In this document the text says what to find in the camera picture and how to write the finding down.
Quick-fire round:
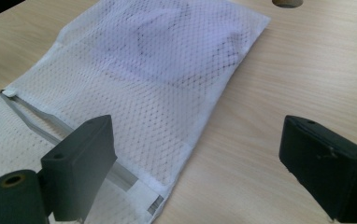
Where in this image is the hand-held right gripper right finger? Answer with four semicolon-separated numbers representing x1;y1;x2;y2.
278;115;357;224

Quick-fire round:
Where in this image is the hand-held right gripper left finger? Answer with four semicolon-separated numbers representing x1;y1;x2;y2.
40;114;119;222

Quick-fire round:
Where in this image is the white mesh laundry bag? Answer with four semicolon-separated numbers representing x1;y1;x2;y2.
0;0;273;224

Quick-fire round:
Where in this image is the pale lilac cloth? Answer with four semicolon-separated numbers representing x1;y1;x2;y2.
105;4;250;92

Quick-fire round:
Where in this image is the round table cable hole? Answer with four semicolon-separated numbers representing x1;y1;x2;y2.
271;0;305;9

